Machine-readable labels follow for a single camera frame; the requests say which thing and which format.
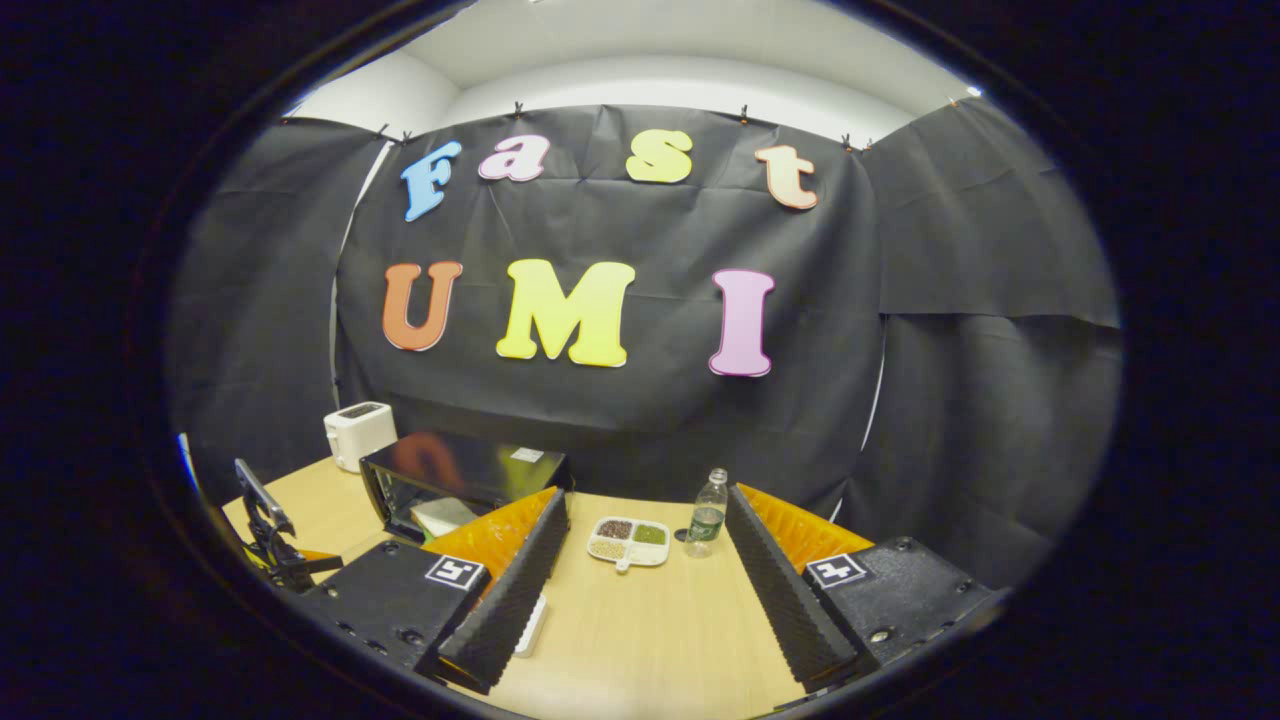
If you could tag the sandwich with lettuce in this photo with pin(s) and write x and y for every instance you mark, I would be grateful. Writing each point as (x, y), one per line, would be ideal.
(445, 515)

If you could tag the black backdrop cloth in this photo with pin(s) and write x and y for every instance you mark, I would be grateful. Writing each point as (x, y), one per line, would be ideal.
(670, 240)

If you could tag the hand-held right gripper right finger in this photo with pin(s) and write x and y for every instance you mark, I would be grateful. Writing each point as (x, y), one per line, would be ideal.
(790, 600)

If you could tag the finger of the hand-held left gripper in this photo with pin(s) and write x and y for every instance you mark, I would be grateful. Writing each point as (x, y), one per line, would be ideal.
(318, 560)

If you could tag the white rectangular tray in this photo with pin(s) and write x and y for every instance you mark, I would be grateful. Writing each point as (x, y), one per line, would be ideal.
(530, 628)

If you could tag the white toaster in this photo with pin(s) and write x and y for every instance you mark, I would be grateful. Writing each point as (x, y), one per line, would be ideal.
(360, 435)

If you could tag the black electric oven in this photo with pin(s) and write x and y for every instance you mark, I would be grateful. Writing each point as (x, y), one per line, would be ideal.
(470, 465)

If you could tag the white sectioned plate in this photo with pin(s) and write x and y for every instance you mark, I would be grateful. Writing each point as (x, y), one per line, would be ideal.
(628, 548)

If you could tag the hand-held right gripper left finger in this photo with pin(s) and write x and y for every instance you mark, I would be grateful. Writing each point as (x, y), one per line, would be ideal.
(510, 600)

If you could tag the clear plastic water bottle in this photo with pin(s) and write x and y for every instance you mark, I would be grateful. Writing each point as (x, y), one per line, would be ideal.
(707, 520)

